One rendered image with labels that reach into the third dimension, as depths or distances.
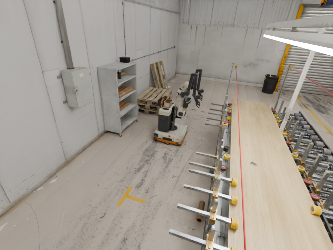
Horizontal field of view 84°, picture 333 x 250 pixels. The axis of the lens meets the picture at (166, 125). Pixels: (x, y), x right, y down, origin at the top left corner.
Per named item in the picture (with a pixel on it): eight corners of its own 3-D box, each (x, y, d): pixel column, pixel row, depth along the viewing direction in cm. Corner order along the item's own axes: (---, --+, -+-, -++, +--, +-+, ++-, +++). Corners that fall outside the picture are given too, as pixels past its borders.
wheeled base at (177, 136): (152, 140, 423) (152, 131, 411) (161, 128, 476) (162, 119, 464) (181, 147, 406) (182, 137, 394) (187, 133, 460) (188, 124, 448)
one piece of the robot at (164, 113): (156, 135, 418) (157, 100, 378) (164, 124, 464) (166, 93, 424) (170, 138, 410) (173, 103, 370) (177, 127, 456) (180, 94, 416)
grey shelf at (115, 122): (104, 133, 447) (96, 67, 373) (123, 117, 523) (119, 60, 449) (121, 136, 436) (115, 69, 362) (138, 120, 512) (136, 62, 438)
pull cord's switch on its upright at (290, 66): (272, 114, 421) (290, 64, 368) (271, 112, 433) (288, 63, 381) (276, 115, 419) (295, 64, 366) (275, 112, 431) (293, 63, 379)
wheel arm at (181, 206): (177, 208, 167) (177, 205, 165) (178, 205, 170) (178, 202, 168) (234, 226, 154) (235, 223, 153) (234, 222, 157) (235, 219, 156)
